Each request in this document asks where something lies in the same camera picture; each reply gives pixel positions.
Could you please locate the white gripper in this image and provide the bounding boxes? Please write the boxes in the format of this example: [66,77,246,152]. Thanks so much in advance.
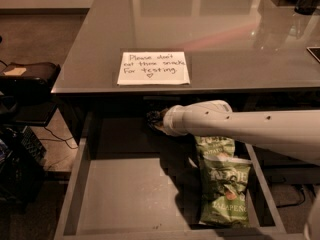
[155,105,189,137]

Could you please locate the dark blue chip bag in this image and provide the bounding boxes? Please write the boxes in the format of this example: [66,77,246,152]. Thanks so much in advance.
[146,111,165,132]

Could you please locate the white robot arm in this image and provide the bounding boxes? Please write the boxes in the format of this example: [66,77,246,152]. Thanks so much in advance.
[156,100,320,166]

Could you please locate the green chip bag middle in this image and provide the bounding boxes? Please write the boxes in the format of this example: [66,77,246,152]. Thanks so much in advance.
[194,136,235,158]

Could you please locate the open grey top drawer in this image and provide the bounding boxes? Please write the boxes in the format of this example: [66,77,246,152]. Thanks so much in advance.
[54,111,303,240]

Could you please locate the green jalapeno chip bag front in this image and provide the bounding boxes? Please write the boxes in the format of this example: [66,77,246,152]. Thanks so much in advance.
[199,156,251,228]

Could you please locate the black container on counter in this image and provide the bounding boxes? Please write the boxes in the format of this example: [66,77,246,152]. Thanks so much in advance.
[294,0,320,15]

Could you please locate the white handwritten paper note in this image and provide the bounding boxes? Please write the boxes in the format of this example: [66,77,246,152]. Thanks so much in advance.
[117,52,190,85]

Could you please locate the black crate on floor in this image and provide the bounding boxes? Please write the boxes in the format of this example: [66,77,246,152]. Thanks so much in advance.
[21,126,46,165]

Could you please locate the black office chair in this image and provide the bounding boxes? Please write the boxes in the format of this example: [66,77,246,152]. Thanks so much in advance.
[0,62,61,126]

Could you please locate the yellow sticky note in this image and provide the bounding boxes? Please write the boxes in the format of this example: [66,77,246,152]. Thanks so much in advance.
[4,67,27,76]

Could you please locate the black cable on floor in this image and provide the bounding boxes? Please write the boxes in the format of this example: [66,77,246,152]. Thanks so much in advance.
[39,126,79,150]

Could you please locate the black cable under desk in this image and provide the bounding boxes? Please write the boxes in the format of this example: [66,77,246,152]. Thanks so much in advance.
[275,184,316,209]

